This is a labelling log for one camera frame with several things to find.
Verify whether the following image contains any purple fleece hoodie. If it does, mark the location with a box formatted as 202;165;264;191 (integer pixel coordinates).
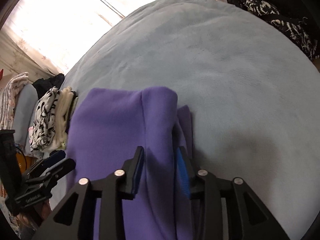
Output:
67;87;193;239

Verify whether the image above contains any black white patterned folded garment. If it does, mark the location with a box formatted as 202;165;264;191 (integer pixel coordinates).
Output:
29;87;60;152

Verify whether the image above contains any blue grey pillow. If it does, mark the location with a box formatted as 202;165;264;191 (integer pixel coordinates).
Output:
12;84;38;148

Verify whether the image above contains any black garment by pillows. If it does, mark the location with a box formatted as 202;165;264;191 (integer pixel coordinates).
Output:
33;73;65;99

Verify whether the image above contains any floral folded quilt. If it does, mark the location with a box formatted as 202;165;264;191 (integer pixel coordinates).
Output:
1;72;29;129

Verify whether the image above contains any light blue fleece blanket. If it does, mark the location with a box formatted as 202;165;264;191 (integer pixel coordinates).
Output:
63;0;319;239

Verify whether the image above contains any sheer floral curtain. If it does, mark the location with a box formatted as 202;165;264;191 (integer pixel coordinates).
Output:
4;0;125;74

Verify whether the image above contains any black white patterned hanging cloth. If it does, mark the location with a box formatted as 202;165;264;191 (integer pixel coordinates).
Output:
240;0;319;61

